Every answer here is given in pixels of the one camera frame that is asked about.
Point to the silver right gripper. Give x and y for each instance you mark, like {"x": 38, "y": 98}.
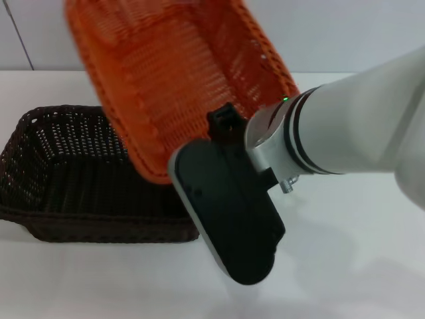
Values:
{"x": 269, "y": 146}

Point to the orange woven basket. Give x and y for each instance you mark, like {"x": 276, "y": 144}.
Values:
{"x": 166, "y": 83}

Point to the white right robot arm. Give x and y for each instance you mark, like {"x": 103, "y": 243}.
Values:
{"x": 365, "y": 119}

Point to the dark brown woven basket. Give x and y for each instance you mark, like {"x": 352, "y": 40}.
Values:
{"x": 66, "y": 186}

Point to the small silver metal connector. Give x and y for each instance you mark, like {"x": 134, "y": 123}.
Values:
{"x": 288, "y": 184}

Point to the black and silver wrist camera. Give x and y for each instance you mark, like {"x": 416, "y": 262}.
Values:
{"x": 225, "y": 206}

